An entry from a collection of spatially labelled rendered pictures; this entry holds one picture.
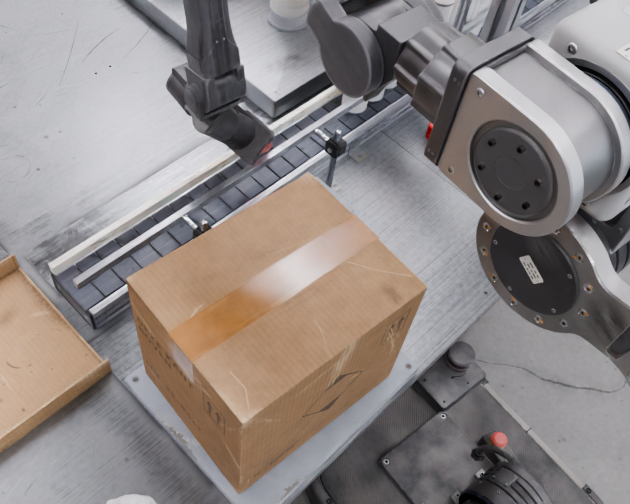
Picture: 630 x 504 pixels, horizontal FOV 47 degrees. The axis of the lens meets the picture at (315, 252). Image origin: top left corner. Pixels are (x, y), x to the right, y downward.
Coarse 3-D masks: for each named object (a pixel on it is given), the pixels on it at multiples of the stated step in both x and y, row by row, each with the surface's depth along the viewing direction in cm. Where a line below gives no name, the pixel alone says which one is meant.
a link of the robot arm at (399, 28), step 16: (384, 0) 70; (400, 0) 69; (368, 16) 67; (384, 16) 68; (400, 16) 66; (416, 16) 67; (432, 16) 67; (384, 32) 65; (400, 32) 65; (416, 32) 65; (384, 48) 66; (400, 48) 65; (384, 64) 67; (384, 80) 68; (368, 96) 72
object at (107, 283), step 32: (480, 32) 162; (384, 96) 147; (288, 128) 139; (352, 128) 141; (288, 160) 134; (192, 192) 128; (256, 192) 129; (96, 256) 118; (128, 256) 119; (160, 256) 119; (64, 288) 114; (96, 288) 115
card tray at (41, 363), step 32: (0, 288) 118; (32, 288) 119; (0, 320) 115; (32, 320) 115; (64, 320) 116; (0, 352) 112; (32, 352) 112; (64, 352) 113; (0, 384) 109; (32, 384) 109; (64, 384) 110; (0, 416) 106; (32, 416) 103; (0, 448) 102
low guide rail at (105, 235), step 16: (320, 96) 140; (304, 112) 138; (272, 128) 134; (224, 160) 128; (192, 176) 125; (208, 176) 128; (176, 192) 124; (144, 208) 120; (112, 224) 118; (128, 224) 119; (96, 240) 116; (64, 256) 113; (80, 256) 115
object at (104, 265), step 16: (480, 16) 152; (464, 32) 149; (336, 112) 131; (320, 128) 130; (288, 144) 125; (272, 160) 124; (240, 176) 120; (208, 192) 118; (224, 192) 119; (192, 208) 115; (160, 224) 113; (176, 224) 115; (144, 240) 111; (112, 256) 109; (96, 272) 107
